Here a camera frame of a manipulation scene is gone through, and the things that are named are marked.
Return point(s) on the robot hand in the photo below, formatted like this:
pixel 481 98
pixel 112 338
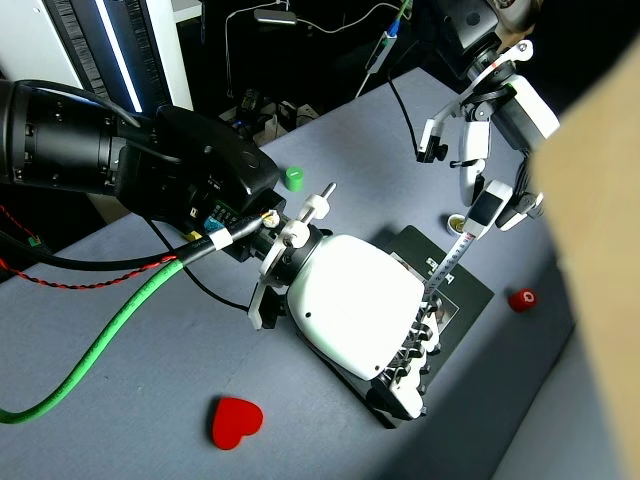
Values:
pixel 350 300
pixel 530 115

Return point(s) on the white grey tape measure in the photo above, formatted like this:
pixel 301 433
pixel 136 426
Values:
pixel 487 210

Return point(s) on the black hardcover book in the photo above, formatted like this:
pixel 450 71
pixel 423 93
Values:
pixel 465 300

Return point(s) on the small round cup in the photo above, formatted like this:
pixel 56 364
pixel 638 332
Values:
pixel 456 222

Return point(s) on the green cylinder block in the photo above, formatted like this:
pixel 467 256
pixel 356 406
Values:
pixel 295 179

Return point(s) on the tan cardboard box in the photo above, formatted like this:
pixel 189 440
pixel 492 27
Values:
pixel 600 250

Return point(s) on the white adapter box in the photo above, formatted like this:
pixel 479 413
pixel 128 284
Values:
pixel 380 50

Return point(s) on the red heart block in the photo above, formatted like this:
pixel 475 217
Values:
pixel 235 420

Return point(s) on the small red block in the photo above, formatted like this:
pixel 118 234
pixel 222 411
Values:
pixel 522 300

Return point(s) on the power strip with plugs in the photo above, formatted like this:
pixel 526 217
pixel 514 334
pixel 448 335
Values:
pixel 295 112

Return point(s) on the grey table cloth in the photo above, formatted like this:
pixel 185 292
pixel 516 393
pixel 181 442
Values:
pixel 150 350

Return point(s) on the grey power brick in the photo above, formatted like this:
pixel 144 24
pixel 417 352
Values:
pixel 275 16

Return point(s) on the white column with light strip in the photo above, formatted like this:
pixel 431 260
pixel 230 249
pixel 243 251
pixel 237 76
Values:
pixel 30 40

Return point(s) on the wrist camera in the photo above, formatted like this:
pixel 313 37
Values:
pixel 272 310
pixel 430 150

